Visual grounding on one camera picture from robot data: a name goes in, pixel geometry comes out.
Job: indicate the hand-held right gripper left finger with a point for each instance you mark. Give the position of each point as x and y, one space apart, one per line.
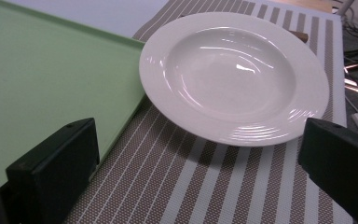
52 174

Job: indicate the brown striped placemat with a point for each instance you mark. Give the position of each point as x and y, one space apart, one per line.
223 183

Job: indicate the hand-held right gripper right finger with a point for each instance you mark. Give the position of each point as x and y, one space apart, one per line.
341 161

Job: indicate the white deep plate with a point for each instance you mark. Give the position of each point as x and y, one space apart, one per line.
233 77

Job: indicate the green tray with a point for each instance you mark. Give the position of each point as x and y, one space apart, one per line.
52 77

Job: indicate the brown wooden stick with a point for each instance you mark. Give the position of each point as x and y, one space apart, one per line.
300 35

